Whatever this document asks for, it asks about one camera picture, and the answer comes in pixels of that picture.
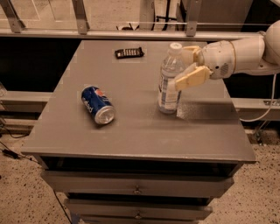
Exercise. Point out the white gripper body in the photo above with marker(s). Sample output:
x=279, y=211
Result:
x=219, y=59

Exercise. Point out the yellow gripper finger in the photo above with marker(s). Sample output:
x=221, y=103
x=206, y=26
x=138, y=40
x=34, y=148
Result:
x=191, y=77
x=192, y=54

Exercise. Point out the clear plastic water bottle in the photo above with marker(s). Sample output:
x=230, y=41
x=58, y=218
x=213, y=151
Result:
x=172, y=65

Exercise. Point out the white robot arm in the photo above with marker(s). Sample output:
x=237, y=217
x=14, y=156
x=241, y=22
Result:
x=258, y=55

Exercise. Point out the black remote control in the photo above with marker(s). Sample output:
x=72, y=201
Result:
x=129, y=53

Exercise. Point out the grey drawer cabinet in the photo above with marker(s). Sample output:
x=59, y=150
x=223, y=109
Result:
x=204, y=138

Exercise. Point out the blue pepsi soda can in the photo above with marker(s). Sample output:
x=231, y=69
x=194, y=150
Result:
x=98, y=105

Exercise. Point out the top grey drawer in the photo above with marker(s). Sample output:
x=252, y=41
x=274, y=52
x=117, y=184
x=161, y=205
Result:
x=137, y=184

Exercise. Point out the grey drawer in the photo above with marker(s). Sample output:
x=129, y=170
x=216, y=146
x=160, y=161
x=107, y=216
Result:
x=137, y=184
x=137, y=210

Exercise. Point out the metal window railing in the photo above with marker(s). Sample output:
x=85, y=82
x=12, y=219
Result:
x=119, y=19

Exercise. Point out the black power adapter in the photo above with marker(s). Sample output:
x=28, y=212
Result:
x=10, y=153

